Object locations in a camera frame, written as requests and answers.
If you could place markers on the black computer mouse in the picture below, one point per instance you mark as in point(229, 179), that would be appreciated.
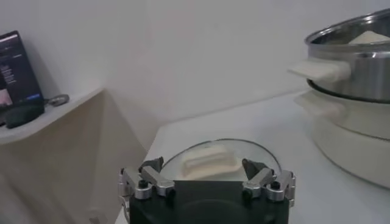
point(22, 115)

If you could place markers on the round grey disc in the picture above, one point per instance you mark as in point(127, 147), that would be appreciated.
point(58, 100)

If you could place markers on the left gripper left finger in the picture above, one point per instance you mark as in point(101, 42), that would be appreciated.
point(158, 179)

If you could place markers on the white side table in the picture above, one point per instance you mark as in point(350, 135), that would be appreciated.
point(64, 114)

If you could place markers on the white steamed baozi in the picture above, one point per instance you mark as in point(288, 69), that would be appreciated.
point(370, 38)

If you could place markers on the cream electric cooker base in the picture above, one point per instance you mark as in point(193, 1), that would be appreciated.
point(356, 146)

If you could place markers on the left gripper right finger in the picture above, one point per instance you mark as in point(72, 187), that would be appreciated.
point(259, 179)

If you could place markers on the black laptop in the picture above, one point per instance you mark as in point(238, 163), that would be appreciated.
point(18, 73)

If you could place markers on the stainless steel steamer pot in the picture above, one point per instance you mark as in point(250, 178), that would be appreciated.
point(371, 76)

